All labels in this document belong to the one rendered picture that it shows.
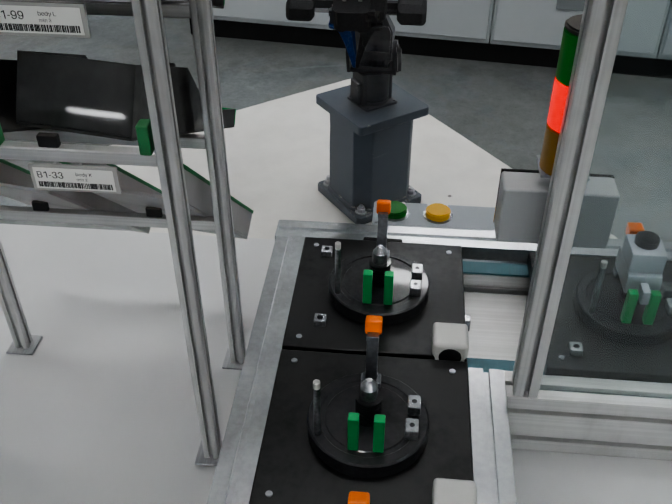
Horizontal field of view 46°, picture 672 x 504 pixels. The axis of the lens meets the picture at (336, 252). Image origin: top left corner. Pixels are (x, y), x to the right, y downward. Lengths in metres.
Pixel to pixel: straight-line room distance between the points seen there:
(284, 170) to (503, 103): 2.33
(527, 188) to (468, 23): 3.28
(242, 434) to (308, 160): 0.79
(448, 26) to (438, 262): 3.02
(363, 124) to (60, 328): 0.58
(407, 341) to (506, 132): 2.58
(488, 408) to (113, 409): 0.51
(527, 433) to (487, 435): 0.11
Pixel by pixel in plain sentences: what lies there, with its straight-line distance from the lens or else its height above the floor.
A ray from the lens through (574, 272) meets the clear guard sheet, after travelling 0.90.
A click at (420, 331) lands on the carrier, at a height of 0.97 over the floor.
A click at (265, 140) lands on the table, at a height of 0.86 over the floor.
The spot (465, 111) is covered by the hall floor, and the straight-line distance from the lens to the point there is 3.71.
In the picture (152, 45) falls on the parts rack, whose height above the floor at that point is 1.42.
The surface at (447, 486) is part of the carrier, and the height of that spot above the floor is 0.99.
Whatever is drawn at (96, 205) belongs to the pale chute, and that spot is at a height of 1.11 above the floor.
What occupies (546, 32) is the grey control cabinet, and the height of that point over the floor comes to 0.19.
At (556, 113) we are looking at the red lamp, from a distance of 0.82.
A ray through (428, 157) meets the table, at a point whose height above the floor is 0.86.
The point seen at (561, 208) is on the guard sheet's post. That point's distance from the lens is 0.84.
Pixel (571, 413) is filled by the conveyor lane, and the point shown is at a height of 0.93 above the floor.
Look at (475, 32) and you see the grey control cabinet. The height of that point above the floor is 0.16.
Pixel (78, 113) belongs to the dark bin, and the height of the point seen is 1.32.
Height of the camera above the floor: 1.70
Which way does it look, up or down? 38 degrees down
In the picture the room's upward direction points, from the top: straight up
